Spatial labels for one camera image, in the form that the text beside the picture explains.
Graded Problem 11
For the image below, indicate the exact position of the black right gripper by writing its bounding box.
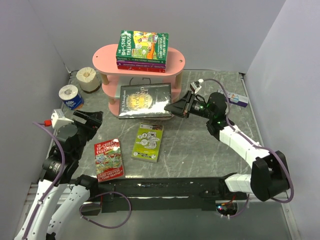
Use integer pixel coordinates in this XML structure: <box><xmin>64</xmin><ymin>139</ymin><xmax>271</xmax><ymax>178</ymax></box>
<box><xmin>164</xmin><ymin>90</ymin><xmax>214</xmax><ymax>120</ymax></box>

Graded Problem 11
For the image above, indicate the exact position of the black Maugham book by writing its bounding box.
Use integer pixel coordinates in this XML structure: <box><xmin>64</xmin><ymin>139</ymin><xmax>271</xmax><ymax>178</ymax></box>
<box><xmin>118</xmin><ymin>83</ymin><xmax>172</xmax><ymax>119</ymax></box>

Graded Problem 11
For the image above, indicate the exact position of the grey Great Gatsby book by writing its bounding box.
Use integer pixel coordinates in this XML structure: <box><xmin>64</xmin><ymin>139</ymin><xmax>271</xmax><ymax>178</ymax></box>
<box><xmin>115</xmin><ymin>76</ymin><xmax>163</xmax><ymax>99</ymax></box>

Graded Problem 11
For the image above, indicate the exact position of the red 156-storey treehouse book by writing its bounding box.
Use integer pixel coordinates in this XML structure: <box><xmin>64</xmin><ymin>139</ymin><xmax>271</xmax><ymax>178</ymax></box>
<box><xmin>117</xmin><ymin>65</ymin><xmax>166</xmax><ymax>73</ymax></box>

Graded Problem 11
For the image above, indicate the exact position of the purple 117-storey treehouse book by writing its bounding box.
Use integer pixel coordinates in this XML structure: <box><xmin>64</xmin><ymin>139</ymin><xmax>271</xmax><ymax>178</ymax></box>
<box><xmin>116</xmin><ymin>60</ymin><xmax>166</xmax><ymax>69</ymax></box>

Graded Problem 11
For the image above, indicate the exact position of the green 104-storey treehouse book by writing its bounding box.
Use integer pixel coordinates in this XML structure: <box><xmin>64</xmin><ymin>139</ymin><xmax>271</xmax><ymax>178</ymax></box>
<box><xmin>115</xmin><ymin>30</ymin><xmax>169</xmax><ymax>65</ymax></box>

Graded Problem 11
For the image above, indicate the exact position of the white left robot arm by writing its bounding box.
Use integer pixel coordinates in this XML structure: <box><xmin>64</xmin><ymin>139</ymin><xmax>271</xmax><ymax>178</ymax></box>
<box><xmin>15</xmin><ymin>109</ymin><xmax>103</xmax><ymax>240</ymax></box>

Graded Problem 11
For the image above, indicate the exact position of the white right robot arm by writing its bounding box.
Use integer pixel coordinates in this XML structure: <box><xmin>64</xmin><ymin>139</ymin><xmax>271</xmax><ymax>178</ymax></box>
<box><xmin>164</xmin><ymin>90</ymin><xmax>292</xmax><ymax>202</ymax></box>

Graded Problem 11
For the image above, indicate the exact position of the blue wrapped toilet paper roll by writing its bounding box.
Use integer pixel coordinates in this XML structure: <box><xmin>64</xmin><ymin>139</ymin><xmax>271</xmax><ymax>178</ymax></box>
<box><xmin>58</xmin><ymin>84</ymin><xmax>84</xmax><ymax>110</ymax></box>

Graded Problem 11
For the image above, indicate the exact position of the beige toilet paper roll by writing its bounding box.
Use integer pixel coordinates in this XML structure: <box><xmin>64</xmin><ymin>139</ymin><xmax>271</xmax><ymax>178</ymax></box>
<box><xmin>76</xmin><ymin>67</ymin><xmax>101</xmax><ymax>94</ymax></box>

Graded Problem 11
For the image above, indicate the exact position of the red 13-storey treehouse book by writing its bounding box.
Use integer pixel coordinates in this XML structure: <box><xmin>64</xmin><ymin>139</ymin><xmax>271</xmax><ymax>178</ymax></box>
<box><xmin>94</xmin><ymin>138</ymin><xmax>125</xmax><ymax>183</ymax></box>

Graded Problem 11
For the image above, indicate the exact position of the lime green treehouse book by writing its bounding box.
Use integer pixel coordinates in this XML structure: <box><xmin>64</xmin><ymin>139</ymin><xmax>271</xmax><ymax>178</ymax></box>
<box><xmin>131</xmin><ymin>123</ymin><xmax>164</xmax><ymax>163</ymax></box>

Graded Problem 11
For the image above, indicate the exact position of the pink three-tier shelf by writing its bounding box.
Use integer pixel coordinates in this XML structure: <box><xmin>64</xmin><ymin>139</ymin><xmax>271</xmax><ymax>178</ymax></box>
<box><xmin>92</xmin><ymin>44</ymin><xmax>186</xmax><ymax>117</ymax></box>

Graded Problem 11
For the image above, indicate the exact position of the purple white small box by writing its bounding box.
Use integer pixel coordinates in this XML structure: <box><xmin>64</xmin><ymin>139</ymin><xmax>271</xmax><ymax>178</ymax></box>
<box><xmin>226</xmin><ymin>91</ymin><xmax>249</xmax><ymax>108</ymax></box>

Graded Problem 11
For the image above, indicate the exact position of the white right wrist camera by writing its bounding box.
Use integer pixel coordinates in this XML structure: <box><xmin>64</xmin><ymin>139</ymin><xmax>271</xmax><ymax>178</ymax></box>
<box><xmin>189</xmin><ymin>79</ymin><xmax>204</xmax><ymax>94</ymax></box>

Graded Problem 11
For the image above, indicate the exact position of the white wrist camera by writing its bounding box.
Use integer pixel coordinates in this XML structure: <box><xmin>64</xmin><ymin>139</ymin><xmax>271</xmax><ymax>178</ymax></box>
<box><xmin>189</xmin><ymin>79</ymin><xmax>204</xmax><ymax>94</ymax></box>
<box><xmin>43</xmin><ymin>109</ymin><xmax>74</xmax><ymax>130</ymax></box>

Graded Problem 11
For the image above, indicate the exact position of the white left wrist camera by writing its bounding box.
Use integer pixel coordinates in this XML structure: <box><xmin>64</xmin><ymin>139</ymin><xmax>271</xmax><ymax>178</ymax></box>
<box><xmin>43</xmin><ymin>109</ymin><xmax>74</xmax><ymax>130</ymax></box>

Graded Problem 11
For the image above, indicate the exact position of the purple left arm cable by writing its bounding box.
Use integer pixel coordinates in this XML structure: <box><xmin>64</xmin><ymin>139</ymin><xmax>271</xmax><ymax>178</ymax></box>
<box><xmin>21</xmin><ymin>121</ymin><xmax>66</xmax><ymax>240</ymax></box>

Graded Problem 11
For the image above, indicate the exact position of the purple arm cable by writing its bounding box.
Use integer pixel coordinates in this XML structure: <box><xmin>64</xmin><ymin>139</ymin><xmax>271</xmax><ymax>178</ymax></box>
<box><xmin>21</xmin><ymin>121</ymin><xmax>66</xmax><ymax>240</ymax></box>
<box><xmin>202</xmin><ymin>78</ymin><xmax>295</xmax><ymax>203</ymax></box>

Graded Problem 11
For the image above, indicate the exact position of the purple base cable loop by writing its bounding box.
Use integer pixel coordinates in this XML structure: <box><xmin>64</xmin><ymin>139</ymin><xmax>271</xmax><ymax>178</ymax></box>
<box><xmin>79</xmin><ymin>191</ymin><xmax>132</xmax><ymax>229</ymax></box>

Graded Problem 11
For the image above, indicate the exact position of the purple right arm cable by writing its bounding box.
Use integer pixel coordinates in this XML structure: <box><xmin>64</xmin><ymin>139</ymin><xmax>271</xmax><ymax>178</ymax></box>
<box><xmin>202</xmin><ymin>78</ymin><xmax>295</xmax><ymax>203</ymax></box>

